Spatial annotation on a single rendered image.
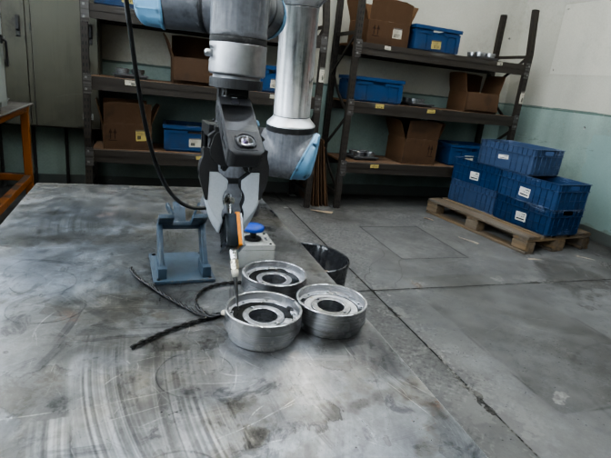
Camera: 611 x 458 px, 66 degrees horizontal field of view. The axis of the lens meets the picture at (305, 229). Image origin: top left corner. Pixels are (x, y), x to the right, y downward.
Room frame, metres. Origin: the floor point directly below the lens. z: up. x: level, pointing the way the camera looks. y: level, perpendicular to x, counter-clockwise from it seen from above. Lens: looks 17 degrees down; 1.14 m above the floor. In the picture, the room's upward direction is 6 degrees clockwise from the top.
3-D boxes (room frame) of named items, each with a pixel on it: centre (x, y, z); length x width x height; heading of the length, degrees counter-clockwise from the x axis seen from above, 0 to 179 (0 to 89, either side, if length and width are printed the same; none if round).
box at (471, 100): (5.12, -1.57, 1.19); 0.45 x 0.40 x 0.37; 105
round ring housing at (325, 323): (0.63, -0.05, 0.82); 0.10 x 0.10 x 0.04
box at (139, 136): (3.97, 1.56, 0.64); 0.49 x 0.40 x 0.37; 115
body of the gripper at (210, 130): (0.67, 0.12, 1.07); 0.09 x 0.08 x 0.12; 23
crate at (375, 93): (4.73, -0.47, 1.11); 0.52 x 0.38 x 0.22; 110
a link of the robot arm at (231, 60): (0.66, 0.12, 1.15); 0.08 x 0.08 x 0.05
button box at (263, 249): (0.85, 0.10, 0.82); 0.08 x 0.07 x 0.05; 20
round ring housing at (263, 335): (0.58, 0.04, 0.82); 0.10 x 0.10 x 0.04
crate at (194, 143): (4.17, 1.06, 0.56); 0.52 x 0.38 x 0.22; 107
